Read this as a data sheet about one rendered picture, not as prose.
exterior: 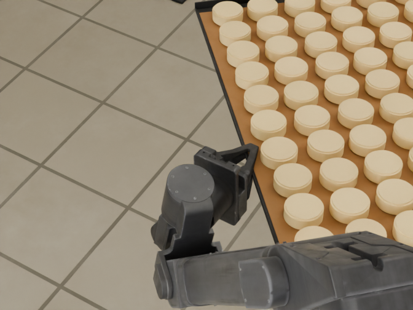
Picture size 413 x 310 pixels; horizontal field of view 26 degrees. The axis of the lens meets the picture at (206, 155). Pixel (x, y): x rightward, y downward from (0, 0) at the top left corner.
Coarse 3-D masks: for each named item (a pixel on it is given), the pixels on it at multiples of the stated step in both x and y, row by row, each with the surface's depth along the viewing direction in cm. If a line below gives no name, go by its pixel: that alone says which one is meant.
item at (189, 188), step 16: (176, 176) 105; (192, 176) 106; (208, 176) 106; (176, 192) 104; (192, 192) 104; (208, 192) 105; (176, 208) 105; (192, 208) 103; (208, 208) 103; (176, 224) 107; (192, 224) 104; (208, 224) 105; (176, 240) 106; (192, 240) 107; (208, 240) 108; (160, 256) 107; (176, 256) 109; (160, 272) 106; (160, 288) 106
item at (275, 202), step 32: (320, 0) 150; (352, 0) 150; (256, 32) 143; (288, 32) 143; (224, 64) 137; (352, 64) 137; (320, 96) 131; (288, 128) 126; (384, 128) 126; (256, 160) 121; (352, 160) 121; (320, 192) 116; (320, 224) 112; (384, 224) 112
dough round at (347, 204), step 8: (336, 192) 114; (344, 192) 114; (352, 192) 114; (360, 192) 114; (336, 200) 113; (344, 200) 112; (352, 200) 112; (360, 200) 112; (368, 200) 112; (336, 208) 112; (344, 208) 111; (352, 208) 111; (360, 208) 111; (368, 208) 112; (336, 216) 112; (344, 216) 111; (352, 216) 111; (360, 216) 111
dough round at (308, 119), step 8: (296, 112) 125; (304, 112) 125; (312, 112) 125; (320, 112) 125; (296, 120) 124; (304, 120) 124; (312, 120) 124; (320, 120) 124; (328, 120) 124; (296, 128) 125; (304, 128) 124; (312, 128) 123; (320, 128) 123; (328, 128) 125
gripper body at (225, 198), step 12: (204, 156) 115; (204, 168) 116; (216, 168) 114; (228, 168) 113; (240, 168) 113; (216, 180) 115; (228, 180) 114; (216, 192) 114; (228, 192) 115; (216, 204) 113; (228, 204) 115; (216, 216) 113; (228, 216) 119
